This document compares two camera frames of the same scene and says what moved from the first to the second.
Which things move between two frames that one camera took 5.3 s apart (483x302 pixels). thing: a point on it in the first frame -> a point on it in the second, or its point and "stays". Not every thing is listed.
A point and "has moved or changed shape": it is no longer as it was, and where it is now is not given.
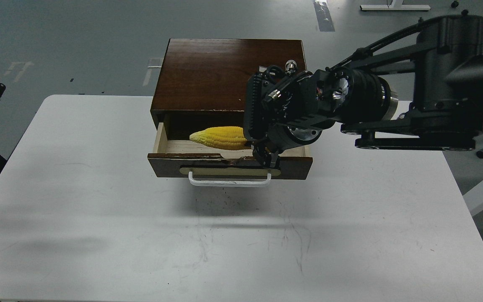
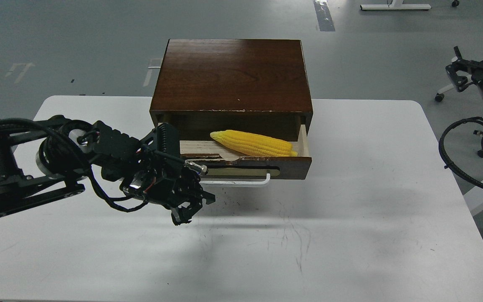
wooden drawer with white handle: (206, 166) stays
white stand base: (394, 5) stays
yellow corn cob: (231, 137) has moved or changed shape
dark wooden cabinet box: (203, 83) stays
